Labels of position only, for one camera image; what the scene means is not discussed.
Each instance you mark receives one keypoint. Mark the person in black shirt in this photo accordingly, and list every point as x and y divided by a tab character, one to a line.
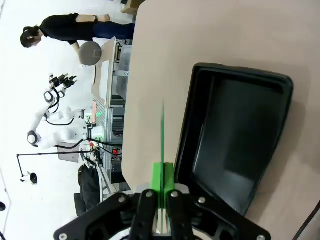
65	27

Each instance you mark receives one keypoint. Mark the black ESD tray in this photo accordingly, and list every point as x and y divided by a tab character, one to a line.
237	137

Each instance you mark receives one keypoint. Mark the black bulky bag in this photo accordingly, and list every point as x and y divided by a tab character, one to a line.
87	185

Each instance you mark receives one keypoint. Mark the green circuit board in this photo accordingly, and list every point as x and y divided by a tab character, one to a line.
162	140

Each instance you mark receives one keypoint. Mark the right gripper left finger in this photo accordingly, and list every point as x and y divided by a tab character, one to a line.
143	217

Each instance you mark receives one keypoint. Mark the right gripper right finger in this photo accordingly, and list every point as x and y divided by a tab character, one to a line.
180	217

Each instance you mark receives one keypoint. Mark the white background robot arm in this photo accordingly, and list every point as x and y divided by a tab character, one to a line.
50	141

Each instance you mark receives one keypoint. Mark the grey round disc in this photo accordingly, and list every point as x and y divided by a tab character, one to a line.
88	53

